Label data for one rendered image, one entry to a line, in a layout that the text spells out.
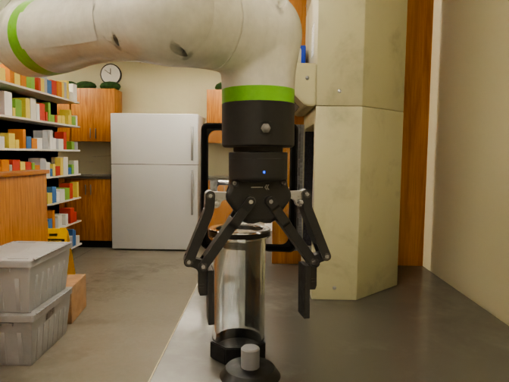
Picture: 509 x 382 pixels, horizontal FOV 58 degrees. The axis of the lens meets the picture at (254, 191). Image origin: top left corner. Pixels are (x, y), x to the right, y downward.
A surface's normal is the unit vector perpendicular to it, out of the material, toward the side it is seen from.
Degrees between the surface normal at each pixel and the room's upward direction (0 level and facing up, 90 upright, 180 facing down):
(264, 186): 90
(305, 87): 90
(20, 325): 96
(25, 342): 96
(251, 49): 126
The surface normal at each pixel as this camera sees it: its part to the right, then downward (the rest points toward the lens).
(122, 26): -0.77, 0.45
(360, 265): 0.69, 0.07
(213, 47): 0.55, 0.73
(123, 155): -0.02, 0.08
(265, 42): 0.58, 0.46
